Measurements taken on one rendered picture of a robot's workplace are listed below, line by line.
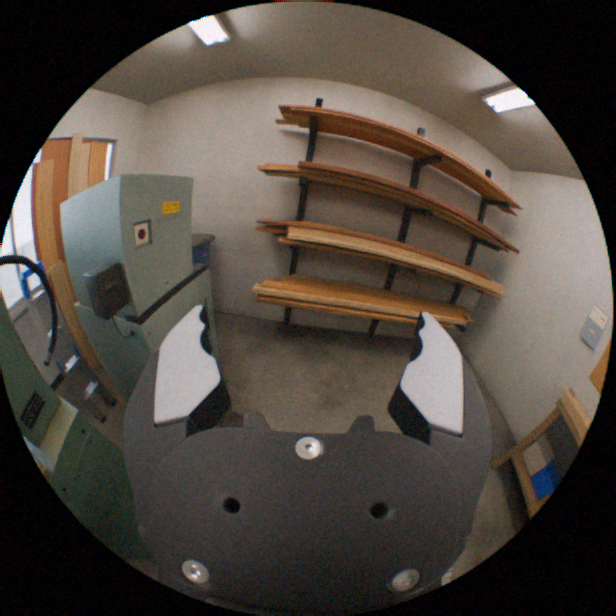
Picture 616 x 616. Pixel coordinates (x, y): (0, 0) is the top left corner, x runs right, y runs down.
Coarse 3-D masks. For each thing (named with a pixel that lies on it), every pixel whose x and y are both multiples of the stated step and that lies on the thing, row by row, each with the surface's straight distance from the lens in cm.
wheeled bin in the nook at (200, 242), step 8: (192, 240) 173; (200, 240) 177; (208, 240) 186; (192, 248) 161; (200, 248) 181; (208, 248) 198; (192, 256) 171; (200, 256) 184; (208, 256) 202; (208, 264) 204
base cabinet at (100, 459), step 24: (96, 432) 89; (96, 456) 91; (120, 456) 102; (72, 480) 87; (96, 480) 94; (120, 480) 106; (72, 504) 90; (96, 504) 98; (120, 504) 109; (96, 528) 102; (120, 528) 114; (120, 552) 119; (144, 552) 136
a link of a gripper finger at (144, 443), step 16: (144, 368) 9; (144, 384) 8; (144, 400) 8; (128, 416) 8; (144, 416) 7; (128, 432) 8; (144, 432) 7; (160, 432) 7; (176, 432) 6; (192, 432) 7; (128, 448) 7; (144, 448) 7; (160, 448) 6; (128, 464) 7; (144, 464) 7; (144, 480) 6; (144, 496) 6; (144, 512) 6
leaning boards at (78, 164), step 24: (48, 144) 233; (72, 144) 237; (96, 144) 248; (48, 168) 220; (72, 168) 230; (96, 168) 242; (48, 192) 215; (72, 192) 225; (48, 216) 212; (48, 240) 210; (48, 264) 209; (72, 288) 208; (72, 312) 207; (72, 336) 214; (96, 360) 227
